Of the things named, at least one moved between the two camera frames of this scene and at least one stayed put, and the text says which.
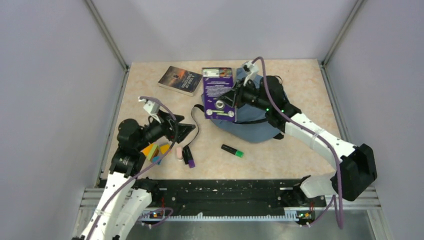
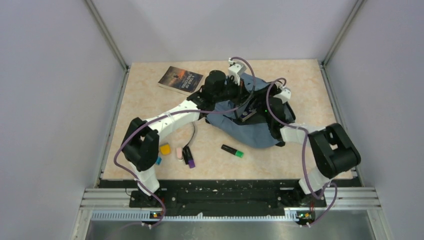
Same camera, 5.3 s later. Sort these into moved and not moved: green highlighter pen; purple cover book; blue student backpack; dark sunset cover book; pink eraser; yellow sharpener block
Moved: blue student backpack; purple cover book
Not moved: green highlighter pen; pink eraser; dark sunset cover book; yellow sharpener block
